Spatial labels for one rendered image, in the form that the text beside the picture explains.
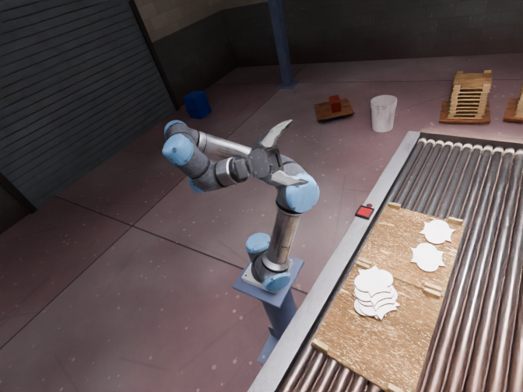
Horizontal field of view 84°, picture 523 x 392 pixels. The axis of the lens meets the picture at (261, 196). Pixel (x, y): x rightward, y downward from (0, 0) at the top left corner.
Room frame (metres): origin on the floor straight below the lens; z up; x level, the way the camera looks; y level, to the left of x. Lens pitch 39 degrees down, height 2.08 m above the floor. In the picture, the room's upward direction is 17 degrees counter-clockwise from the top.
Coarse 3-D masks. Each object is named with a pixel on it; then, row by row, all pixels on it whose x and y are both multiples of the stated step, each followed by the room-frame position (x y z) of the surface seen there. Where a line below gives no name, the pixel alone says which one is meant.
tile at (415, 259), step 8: (416, 248) 0.74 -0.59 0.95; (424, 248) 0.73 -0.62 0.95; (432, 248) 0.72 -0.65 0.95; (416, 256) 0.70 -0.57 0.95; (424, 256) 0.69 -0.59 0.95; (432, 256) 0.68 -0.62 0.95; (440, 256) 0.67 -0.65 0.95; (424, 264) 0.65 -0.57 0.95; (432, 264) 0.64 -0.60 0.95; (440, 264) 0.63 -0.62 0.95
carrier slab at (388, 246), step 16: (384, 208) 1.02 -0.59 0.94; (400, 208) 0.99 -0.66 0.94; (384, 224) 0.92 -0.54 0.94; (400, 224) 0.90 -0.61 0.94; (416, 224) 0.87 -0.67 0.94; (448, 224) 0.82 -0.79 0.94; (464, 224) 0.79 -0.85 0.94; (368, 240) 0.86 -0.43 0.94; (384, 240) 0.83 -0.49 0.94; (400, 240) 0.81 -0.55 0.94; (416, 240) 0.78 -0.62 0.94; (368, 256) 0.78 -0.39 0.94; (384, 256) 0.75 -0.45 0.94; (400, 256) 0.73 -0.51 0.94; (448, 256) 0.66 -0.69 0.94; (400, 272) 0.66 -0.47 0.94; (416, 272) 0.64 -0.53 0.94; (432, 272) 0.62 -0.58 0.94; (448, 272) 0.60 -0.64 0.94
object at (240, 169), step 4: (236, 160) 0.58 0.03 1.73; (240, 160) 0.57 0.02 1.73; (236, 164) 0.57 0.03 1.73; (240, 164) 0.57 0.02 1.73; (244, 164) 0.57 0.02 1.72; (236, 168) 0.56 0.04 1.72; (240, 168) 0.56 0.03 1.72; (244, 168) 0.56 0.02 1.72; (248, 168) 0.57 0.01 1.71; (236, 172) 0.56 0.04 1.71; (240, 172) 0.56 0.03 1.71; (244, 172) 0.56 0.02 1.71; (240, 176) 0.55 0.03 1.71; (244, 176) 0.55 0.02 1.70; (248, 176) 0.55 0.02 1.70
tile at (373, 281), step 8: (360, 272) 0.67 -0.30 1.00; (368, 272) 0.66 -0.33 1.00; (376, 272) 0.65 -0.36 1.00; (384, 272) 0.64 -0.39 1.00; (360, 280) 0.64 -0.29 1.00; (368, 280) 0.63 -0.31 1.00; (376, 280) 0.62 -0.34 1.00; (384, 280) 0.61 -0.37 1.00; (392, 280) 0.60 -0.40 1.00; (360, 288) 0.60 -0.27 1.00; (368, 288) 0.60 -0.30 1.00; (376, 288) 0.59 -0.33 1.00; (384, 288) 0.58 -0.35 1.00
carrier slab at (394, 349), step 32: (352, 288) 0.65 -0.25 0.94; (416, 288) 0.57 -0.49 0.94; (352, 320) 0.52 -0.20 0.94; (384, 320) 0.49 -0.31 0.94; (416, 320) 0.45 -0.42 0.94; (352, 352) 0.41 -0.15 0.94; (384, 352) 0.38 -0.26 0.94; (416, 352) 0.36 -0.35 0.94; (384, 384) 0.30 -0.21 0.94; (416, 384) 0.27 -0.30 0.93
